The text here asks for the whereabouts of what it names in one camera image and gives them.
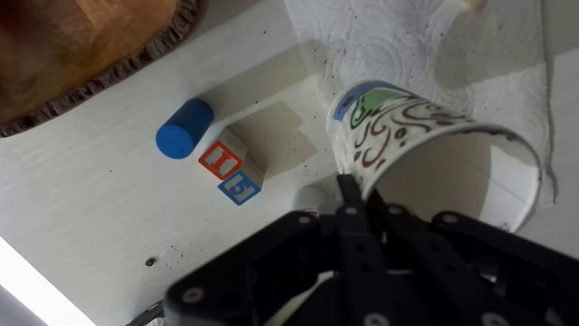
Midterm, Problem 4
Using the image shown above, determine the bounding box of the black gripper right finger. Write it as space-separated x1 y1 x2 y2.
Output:
369 191 579 326

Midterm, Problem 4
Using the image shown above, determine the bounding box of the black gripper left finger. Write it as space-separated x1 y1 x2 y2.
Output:
163 173 388 326

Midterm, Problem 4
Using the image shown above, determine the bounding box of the patterned paper coffee cup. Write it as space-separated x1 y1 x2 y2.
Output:
326 79 541 231

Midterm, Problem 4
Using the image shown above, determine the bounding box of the blue cylinder block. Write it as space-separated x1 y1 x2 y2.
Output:
156 97 214 159

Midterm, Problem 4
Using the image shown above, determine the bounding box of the white paper towel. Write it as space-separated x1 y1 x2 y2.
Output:
284 0 556 204

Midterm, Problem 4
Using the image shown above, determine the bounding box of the wooden bark-edged tray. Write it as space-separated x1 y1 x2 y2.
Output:
0 0 208 137

